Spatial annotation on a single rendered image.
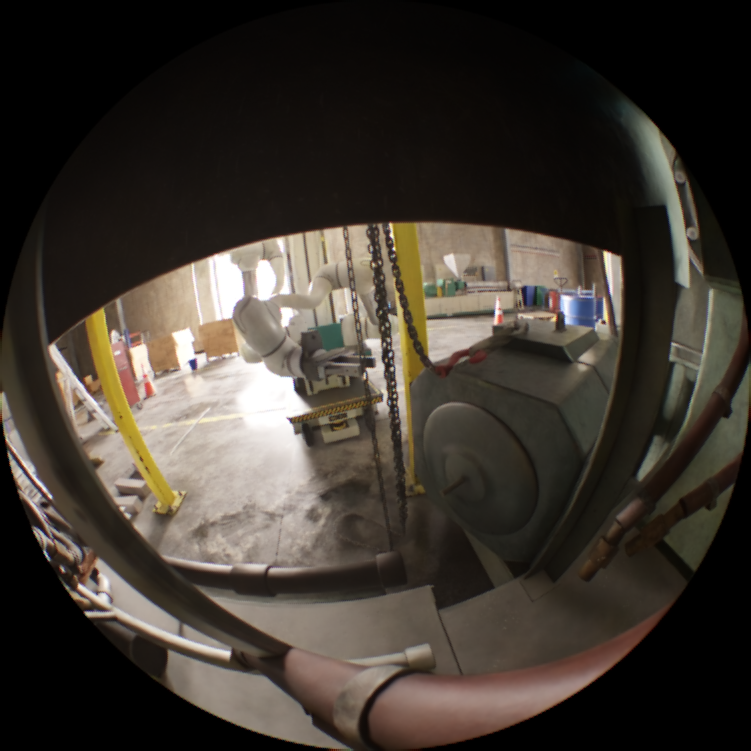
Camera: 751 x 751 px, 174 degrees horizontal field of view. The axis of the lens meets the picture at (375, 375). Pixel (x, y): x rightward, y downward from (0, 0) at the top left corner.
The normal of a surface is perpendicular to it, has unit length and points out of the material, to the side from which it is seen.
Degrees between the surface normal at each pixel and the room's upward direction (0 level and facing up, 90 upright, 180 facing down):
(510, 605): 0
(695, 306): 90
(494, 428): 78
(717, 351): 72
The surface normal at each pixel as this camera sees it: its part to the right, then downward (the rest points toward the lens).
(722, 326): -0.97, -0.13
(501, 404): -0.87, 0.26
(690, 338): -0.98, 0.17
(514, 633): -0.12, -0.94
